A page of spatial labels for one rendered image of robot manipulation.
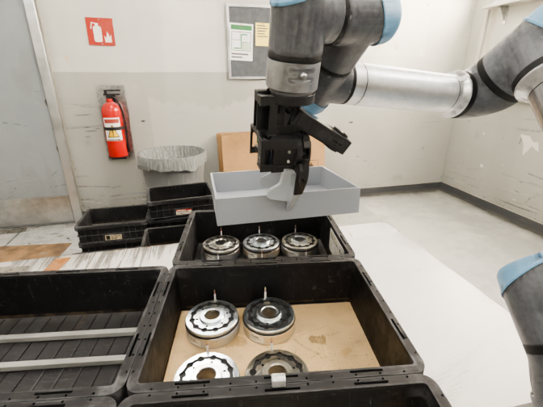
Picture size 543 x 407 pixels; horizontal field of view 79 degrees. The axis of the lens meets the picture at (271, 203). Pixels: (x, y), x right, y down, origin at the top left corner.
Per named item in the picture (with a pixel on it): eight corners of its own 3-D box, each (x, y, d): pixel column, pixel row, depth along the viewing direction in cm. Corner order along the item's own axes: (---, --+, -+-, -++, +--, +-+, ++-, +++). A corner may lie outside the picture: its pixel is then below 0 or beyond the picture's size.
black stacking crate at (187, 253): (322, 241, 104) (325, 207, 100) (351, 301, 76) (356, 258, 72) (195, 246, 101) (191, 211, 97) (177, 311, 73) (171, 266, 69)
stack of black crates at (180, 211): (215, 240, 248) (211, 181, 231) (219, 262, 217) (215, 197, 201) (156, 246, 239) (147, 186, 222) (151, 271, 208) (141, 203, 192)
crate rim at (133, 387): (356, 266, 73) (357, 257, 72) (427, 385, 45) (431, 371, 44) (171, 274, 70) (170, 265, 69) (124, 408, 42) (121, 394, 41)
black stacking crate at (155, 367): (352, 303, 76) (356, 259, 72) (414, 432, 49) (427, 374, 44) (177, 312, 73) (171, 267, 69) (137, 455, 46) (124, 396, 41)
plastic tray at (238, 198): (322, 185, 82) (322, 165, 81) (358, 212, 64) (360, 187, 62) (212, 194, 77) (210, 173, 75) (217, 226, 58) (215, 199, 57)
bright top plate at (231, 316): (239, 301, 69) (238, 299, 69) (237, 336, 60) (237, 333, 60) (191, 303, 69) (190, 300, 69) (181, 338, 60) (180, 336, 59)
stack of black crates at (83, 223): (157, 247, 237) (151, 203, 224) (154, 270, 210) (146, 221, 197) (97, 254, 228) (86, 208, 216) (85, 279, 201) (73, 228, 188)
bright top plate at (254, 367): (300, 348, 57) (300, 346, 57) (317, 400, 48) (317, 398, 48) (242, 355, 56) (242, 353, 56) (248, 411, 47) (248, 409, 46)
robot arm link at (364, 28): (350, 37, 57) (296, 38, 52) (390, -28, 47) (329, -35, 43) (370, 73, 55) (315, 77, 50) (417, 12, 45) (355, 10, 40)
